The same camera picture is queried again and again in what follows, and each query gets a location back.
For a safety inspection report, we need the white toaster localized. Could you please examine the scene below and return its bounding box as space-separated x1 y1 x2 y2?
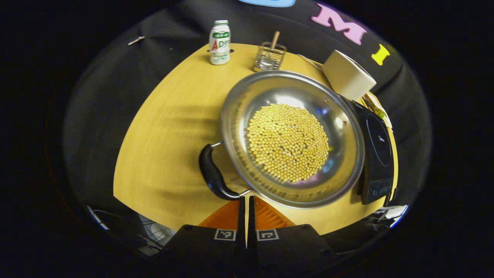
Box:
322 49 377 102

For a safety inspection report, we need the white bottle with green label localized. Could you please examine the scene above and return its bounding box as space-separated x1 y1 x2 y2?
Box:
209 20 231 65

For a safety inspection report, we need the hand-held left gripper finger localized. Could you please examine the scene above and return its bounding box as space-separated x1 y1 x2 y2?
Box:
248 196 340 278
160 197 247 278

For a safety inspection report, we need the steel pot with black handles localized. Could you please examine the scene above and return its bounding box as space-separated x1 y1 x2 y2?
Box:
199 70 365 210

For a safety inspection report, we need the wire mesh holder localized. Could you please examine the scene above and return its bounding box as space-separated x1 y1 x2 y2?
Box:
253 41 287 72

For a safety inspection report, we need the black induction cooktop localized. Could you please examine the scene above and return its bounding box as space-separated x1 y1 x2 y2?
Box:
349 98 398 205

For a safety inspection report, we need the sandwich with lettuce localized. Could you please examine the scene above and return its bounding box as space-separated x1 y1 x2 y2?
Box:
363 92 393 129

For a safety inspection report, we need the white toaster cable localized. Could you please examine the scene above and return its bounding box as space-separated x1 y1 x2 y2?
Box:
297 54 325 73

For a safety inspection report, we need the pile of yellow soybeans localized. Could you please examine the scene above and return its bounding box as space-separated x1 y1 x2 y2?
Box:
246 103 330 183

